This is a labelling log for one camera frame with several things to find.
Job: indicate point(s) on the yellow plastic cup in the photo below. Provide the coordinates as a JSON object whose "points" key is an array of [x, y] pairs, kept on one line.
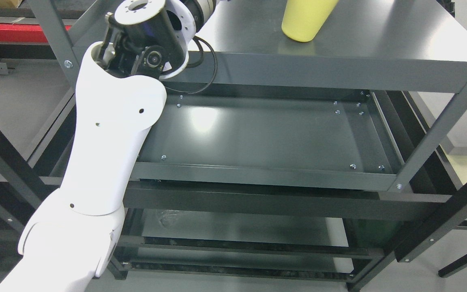
{"points": [[303, 19]]}

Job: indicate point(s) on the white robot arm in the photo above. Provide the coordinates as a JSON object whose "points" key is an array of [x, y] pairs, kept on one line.
{"points": [[119, 95]]}

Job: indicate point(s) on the grey metal shelf unit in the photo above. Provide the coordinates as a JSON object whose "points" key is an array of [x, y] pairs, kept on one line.
{"points": [[344, 126]]}

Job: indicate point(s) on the red metal beam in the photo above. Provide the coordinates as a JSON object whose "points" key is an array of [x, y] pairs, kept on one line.
{"points": [[22, 33]]}

